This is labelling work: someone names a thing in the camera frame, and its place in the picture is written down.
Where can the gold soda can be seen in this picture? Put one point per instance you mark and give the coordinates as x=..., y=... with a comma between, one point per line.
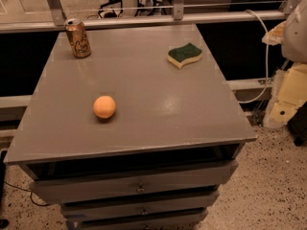
x=77, y=38

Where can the grey drawer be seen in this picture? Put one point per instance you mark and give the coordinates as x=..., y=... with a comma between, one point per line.
x=142, y=205
x=137, y=183
x=148, y=222

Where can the metal railing frame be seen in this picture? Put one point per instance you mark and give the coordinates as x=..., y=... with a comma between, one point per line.
x=17, y=16

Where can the green yellow sponge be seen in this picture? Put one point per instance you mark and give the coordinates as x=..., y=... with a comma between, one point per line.
x=184, y=55

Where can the grey drawer cabinet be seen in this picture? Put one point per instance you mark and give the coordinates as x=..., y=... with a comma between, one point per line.
x=165, y=117

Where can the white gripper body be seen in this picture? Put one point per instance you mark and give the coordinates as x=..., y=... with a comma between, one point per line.
x=295, y=38

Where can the bottom grey drawer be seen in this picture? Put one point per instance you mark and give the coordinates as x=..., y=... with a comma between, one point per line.
x=148, y=222

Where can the orange fruit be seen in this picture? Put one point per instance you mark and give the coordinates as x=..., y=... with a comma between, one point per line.
x=104, y=107

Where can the middle grey drawer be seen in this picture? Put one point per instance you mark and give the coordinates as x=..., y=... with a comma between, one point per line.
x=142, y=205

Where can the top grey drawer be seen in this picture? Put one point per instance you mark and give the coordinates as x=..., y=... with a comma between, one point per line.
x=137, y=183

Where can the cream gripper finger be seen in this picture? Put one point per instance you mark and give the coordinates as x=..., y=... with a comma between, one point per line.
x=275, y=35
x=278, y=114

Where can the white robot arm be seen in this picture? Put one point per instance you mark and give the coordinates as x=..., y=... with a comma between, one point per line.
x=294, y=43

